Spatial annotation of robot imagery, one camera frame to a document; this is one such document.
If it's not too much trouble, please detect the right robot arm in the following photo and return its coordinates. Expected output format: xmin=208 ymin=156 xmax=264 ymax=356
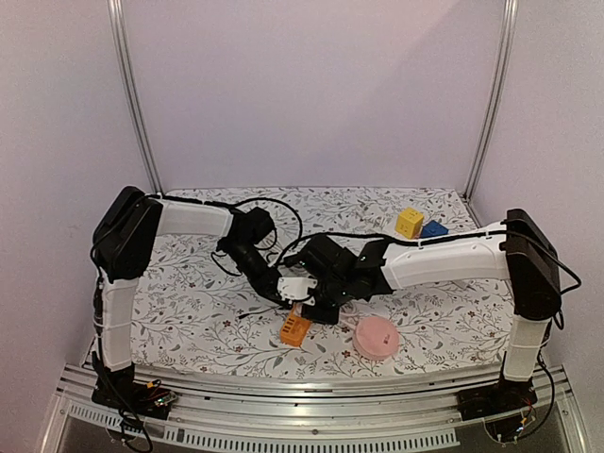
xmin=277 ymin=209 xmax=562 ymax=411

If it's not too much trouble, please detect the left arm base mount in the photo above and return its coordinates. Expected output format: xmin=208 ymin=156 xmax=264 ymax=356
xmin=92 ymin=372 xmax=178 ymax=420

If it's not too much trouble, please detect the front aluminium rail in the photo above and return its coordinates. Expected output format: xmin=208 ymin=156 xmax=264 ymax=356
xmin=38 ymin=365 xmax=591 ymax=452

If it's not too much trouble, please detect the orange power strip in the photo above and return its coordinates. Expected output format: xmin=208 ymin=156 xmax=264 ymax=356
xmin=279 ymin=304 xmax=311 ymax=347

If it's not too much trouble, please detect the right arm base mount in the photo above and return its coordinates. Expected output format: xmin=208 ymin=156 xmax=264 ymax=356
xmin=456 ymin=377 xmax=537 ymax=444

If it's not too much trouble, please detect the left aluminium frame post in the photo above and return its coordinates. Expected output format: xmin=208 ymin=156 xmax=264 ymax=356
xmin=107 ymin=0 xmax=164 ymax=193

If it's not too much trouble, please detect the right aluminium frame post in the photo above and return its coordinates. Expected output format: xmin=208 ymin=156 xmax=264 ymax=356
xmin=461 ymin=0 xmax=519 ymax=199

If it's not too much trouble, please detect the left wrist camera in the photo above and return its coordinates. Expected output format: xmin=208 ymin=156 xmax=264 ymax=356
xmin=277 ymin=277 xmax=318 ymax=306

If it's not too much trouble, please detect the yellow cube socket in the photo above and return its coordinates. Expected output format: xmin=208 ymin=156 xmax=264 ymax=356
xmin=394 ymin=208 xmax=424 ymax=239

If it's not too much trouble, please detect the blue cube socket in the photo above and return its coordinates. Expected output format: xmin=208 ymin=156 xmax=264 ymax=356
xmin=420 ymin=220 xmax=449 ymax=239

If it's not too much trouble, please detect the floral table mat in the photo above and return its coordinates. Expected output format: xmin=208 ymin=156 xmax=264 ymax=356
xmin=92 ymin=187 xmax=534 ymax=381

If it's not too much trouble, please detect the aluminium frame post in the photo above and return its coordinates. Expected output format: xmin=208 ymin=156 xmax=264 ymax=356
xmin=461 ymin=0 xmax=519 ymax=199
xmin=107 ymin=0 xmax=164 ymax=193

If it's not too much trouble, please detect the black adapter with cable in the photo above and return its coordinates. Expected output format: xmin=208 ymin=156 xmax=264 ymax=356
xmin=238 ymin=304 xmax=290 ymax=320

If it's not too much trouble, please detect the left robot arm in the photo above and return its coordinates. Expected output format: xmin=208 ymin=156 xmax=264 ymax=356
xmin=90 ymin=186 xmax=287 ymax=373

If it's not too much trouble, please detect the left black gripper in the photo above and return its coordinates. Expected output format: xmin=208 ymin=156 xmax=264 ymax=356
xmin=223 ymin=241 xmax=290 ymax=309

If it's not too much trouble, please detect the pink round power strip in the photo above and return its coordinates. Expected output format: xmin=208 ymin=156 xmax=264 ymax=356
xmin=352 ymin=316 xmax=400 ymax=361

